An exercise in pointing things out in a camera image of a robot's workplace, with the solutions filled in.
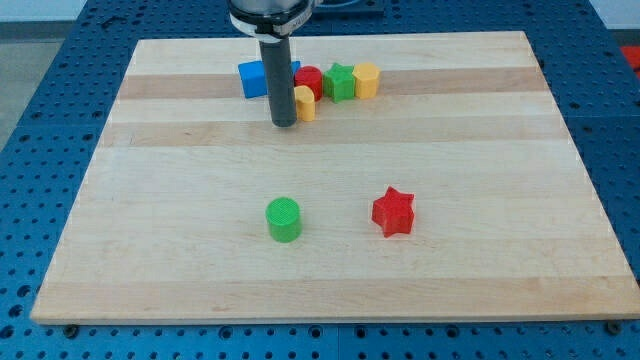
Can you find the green cylinder block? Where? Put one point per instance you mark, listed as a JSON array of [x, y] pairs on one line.
[[283, 218]]

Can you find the red star block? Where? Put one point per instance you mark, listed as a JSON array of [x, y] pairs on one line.
[[393, 212]]

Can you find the yellow half-round block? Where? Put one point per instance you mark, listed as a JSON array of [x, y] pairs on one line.
[[305, 103]]

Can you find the green star block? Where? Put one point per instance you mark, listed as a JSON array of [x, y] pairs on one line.
[[339, 82]]

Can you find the red cylinder block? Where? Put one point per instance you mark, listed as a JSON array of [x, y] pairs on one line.
[[311, 77]]

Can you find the yellow hexagon block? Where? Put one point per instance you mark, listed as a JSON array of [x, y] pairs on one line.
[[367, 79]]

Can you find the blue cube block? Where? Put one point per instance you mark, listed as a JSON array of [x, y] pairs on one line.
[[254, 81]]

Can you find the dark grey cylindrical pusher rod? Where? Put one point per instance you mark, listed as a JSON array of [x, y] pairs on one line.
[[276, 58]]

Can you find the light wooden board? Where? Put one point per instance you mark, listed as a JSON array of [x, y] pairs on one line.
[[169, 226]]

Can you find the blue perforated metal base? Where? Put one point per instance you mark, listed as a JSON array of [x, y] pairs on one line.
[[44, 161]]

